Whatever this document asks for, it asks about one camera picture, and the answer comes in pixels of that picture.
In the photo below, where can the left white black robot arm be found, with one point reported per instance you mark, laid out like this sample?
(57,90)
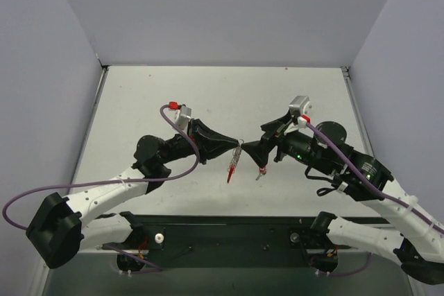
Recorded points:
(64,225)

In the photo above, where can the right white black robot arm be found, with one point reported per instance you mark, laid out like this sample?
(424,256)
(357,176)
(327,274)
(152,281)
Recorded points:
(415,241)

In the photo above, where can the red tagged key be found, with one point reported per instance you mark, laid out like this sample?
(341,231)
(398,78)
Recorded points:
(262,172)

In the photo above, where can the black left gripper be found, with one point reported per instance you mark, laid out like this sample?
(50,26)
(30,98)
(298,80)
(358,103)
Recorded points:
(195,137)

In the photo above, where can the red round key tag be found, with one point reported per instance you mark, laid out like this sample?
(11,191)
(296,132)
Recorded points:
(231,171)

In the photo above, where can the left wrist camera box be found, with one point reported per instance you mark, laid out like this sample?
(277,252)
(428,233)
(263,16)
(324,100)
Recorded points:
(182,117)

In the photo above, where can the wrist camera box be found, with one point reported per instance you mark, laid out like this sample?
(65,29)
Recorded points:
(182,117)
(299,106)

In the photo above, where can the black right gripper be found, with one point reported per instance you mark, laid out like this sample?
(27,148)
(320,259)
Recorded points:
(276,141)

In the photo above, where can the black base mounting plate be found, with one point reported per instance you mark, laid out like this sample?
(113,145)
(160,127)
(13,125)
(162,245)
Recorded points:
(224,242)

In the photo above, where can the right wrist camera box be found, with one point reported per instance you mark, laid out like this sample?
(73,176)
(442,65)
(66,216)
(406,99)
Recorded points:
(299,106)

